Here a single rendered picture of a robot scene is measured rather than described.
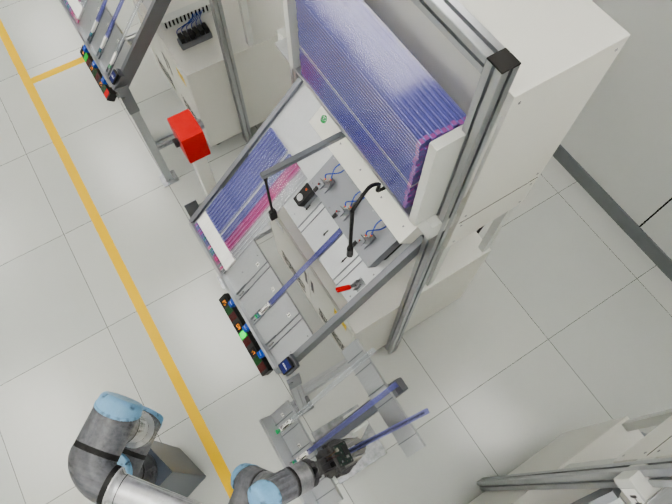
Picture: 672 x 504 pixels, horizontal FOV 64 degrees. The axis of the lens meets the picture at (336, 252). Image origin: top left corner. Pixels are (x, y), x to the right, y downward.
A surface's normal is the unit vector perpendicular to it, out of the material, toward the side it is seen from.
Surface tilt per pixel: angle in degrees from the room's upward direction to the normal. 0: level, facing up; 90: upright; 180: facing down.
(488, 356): 0
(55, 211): 0
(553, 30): 0
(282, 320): 42
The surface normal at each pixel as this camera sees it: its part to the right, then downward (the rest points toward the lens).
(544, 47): 0.00, -0.41
